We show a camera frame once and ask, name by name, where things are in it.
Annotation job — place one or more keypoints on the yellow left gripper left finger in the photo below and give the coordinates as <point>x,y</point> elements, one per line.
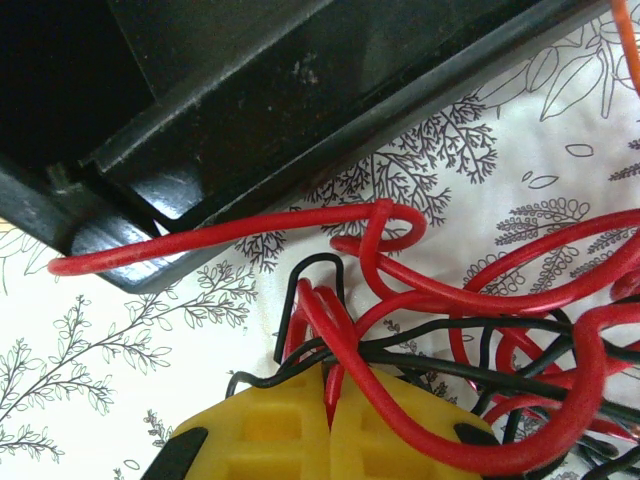
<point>260,435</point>

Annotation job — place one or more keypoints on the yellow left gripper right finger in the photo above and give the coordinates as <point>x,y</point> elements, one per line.
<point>380,450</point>

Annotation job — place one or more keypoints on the black plastic bin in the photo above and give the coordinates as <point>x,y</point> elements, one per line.
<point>250,100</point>

